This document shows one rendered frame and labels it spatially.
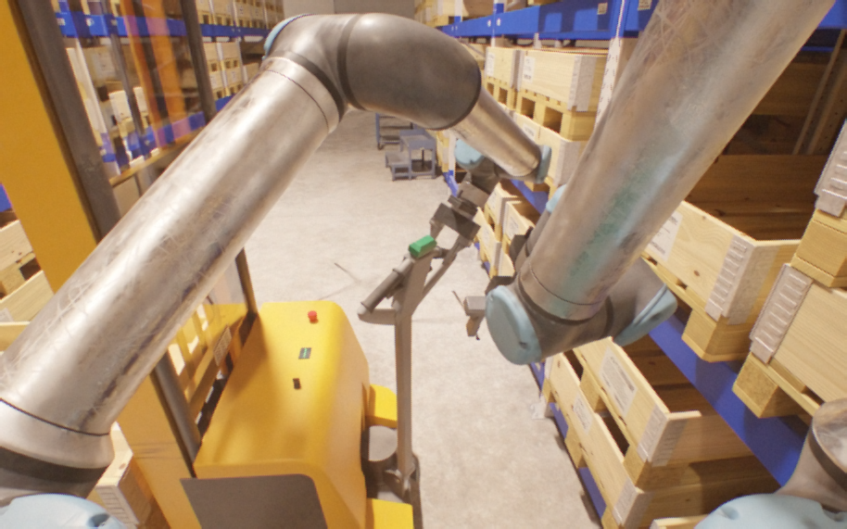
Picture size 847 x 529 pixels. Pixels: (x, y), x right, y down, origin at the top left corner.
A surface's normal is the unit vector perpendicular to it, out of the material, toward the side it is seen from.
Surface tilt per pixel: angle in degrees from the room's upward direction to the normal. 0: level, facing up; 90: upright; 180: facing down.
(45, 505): 5
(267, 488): 90
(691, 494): 90
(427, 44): 57
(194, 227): 65
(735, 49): 106
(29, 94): 90
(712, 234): 90
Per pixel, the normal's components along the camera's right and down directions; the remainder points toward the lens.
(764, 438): -1.00, 0.04
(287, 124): 0.70, 0.03
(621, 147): -0.82, 0.32
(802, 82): 0.10, 0.47
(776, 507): -0.07, -0.86
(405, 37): 0.27, -0.15
